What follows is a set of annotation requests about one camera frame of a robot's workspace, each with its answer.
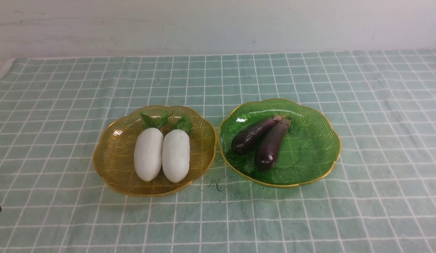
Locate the white radish with leaves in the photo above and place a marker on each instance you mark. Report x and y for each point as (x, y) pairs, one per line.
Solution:
(176, 151)
(149, 145)

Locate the purple eggplant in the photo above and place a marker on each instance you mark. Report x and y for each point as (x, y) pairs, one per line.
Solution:
(245, 140)
(268, 151)

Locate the yellow transparent plastic plate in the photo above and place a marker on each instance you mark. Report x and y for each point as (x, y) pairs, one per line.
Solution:
(113, 157)

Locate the green transparent plastic plate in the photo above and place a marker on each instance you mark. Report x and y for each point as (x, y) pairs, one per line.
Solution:
(308, 152)

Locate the green checkered tablecloth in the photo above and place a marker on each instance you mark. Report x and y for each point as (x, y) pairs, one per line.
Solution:
(380, 197)

